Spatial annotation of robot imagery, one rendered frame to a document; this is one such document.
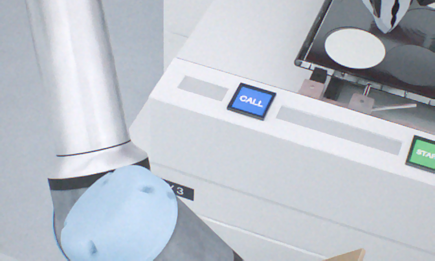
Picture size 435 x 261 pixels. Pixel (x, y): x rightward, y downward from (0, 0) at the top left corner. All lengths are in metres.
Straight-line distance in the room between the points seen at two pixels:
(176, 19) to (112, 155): 1.09
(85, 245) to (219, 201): 0.56
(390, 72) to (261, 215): 0.31
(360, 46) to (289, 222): 0.33
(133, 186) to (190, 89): 0.46
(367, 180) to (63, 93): 0.47
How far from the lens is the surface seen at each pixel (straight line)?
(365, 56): 1.41
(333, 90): 1.41
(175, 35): 2.01
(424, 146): 1.20
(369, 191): 1.20
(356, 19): 1.49
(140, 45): 2.77
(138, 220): 0.78
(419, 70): 1.41
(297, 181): 1.23
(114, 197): 0.81
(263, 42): 1.53
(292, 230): 1.32
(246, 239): 1.37
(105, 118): 0.92
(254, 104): 1.21
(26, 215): 2.32
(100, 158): 0.91
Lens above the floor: 1.81
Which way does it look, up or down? 46 degrees down
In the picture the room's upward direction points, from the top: 3 degrees clockwise
